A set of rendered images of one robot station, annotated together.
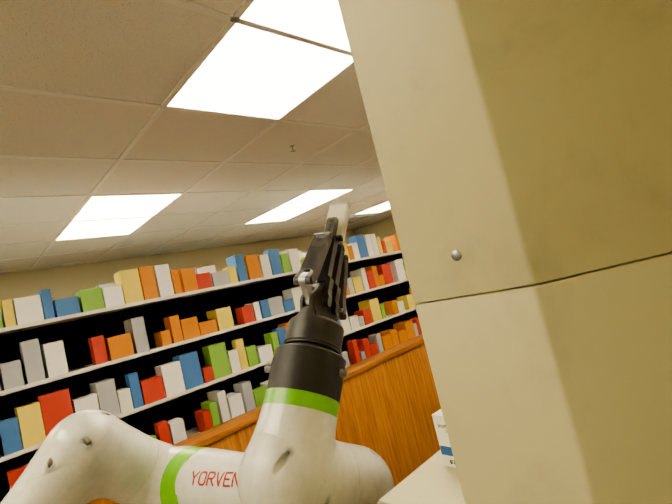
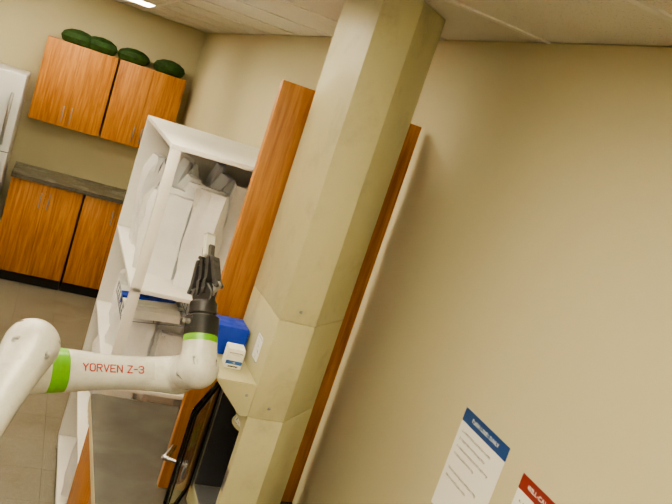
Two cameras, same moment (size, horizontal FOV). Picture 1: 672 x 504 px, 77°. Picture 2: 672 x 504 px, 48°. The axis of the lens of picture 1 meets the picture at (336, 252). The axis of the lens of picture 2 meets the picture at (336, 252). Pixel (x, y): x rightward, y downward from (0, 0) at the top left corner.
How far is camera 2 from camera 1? 1.90 m
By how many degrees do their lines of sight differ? 70
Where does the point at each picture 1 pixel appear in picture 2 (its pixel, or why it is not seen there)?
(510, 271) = (312, 322)
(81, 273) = not seen: outside the picture
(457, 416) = (273, 354)
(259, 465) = (210, 364)
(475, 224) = (310, 307)
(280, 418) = (212, 346)
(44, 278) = not seen: outside the picture
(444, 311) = (288, 325)
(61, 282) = not seen: outside the picture
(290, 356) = (212, 320)
